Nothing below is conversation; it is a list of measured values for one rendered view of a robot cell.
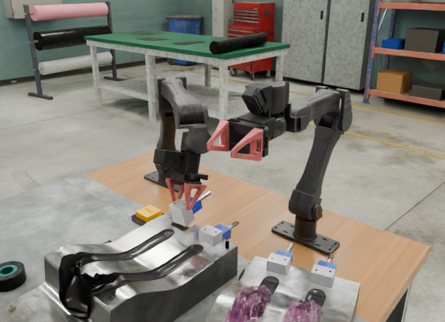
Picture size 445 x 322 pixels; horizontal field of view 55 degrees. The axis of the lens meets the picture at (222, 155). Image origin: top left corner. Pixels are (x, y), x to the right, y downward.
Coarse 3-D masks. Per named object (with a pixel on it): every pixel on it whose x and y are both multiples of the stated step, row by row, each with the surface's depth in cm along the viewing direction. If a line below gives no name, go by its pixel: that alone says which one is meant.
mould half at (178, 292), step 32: (160, 224) 116; (160, 256) 103; (224, 256) 104; (128, 288) 85; (160, 288) 90; (192, 288) 97; (0, 320) 87; (32, 320) 87; (64, 320) 87; (96, 320) 84; (128, 320) 84; (160, 320) 91
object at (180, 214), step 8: (208, 192) 121; (176, 200) 116; (200, 200) 116; (176, 208) 112; (184, 208) 111; (192, 208) 114; (200, 208) 116; (176, 216) 114; (184, 216) 112; (192, 216) 114; (184, 224) 113
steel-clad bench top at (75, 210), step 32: (32, 192) 154; (64, 192) 154; (96, 192) 154; (0, 224) 134; (32, 224) 134; (64, 224) 134; (96, 224) 134; (128, 224) 134; (0, 256) 118; (32, 256) 118; (32, 288) 105; (224, 288) 105; (192, 320) 95
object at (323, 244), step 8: (296, 216) 124; (280, 224) 132; (288, 224) 132; (296, 224) 123; (304, 224) 121; (312, 224) 121; (272, 232) 129; (280, 232) 128; (288, 232) 128; (296, 232) 124; (304, 232) 122; (312, 232) 122; (296, 240) 124; (304, 240) 123; (312, 240) 123; (320, 240) 124; (328, 240) 124; (312, 248) 121; (320, 248) 120; (328, 248) 120; (336, 248) 121
